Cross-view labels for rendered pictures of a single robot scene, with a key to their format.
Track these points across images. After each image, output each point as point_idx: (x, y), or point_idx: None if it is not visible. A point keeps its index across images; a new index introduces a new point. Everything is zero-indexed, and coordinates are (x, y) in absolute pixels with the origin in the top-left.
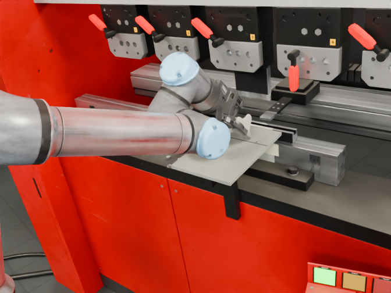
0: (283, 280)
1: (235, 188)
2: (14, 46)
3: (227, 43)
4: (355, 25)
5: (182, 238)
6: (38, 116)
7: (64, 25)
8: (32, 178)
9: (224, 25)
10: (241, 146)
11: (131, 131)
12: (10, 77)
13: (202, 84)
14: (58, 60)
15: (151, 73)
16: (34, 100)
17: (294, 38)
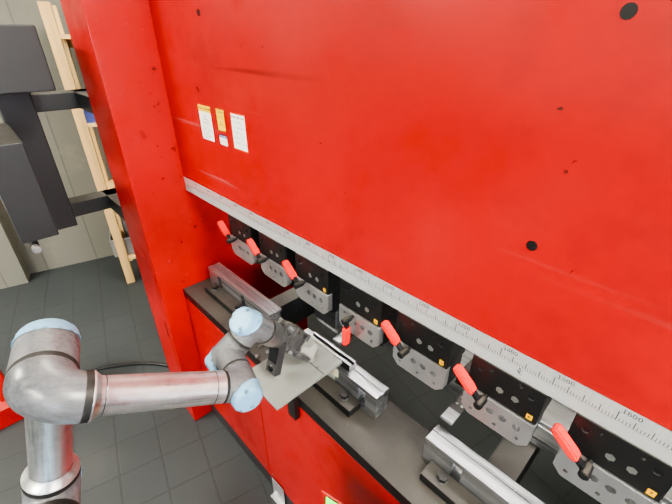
0: (325, 476)
1: (296, 397)
2: (163, 223)
3: (307, 285)
4: (386, 323)
5: (262, 409)
6: (83, 397)
7: (211, 206)
8: (164, 321)
9: (307, 272)
10: (304, 368)
11: (168, 398)
12: (154, 246)
13: (263, 334)
14: (200, 233)
15: None
16: (87, 378)
17: (351, 305)
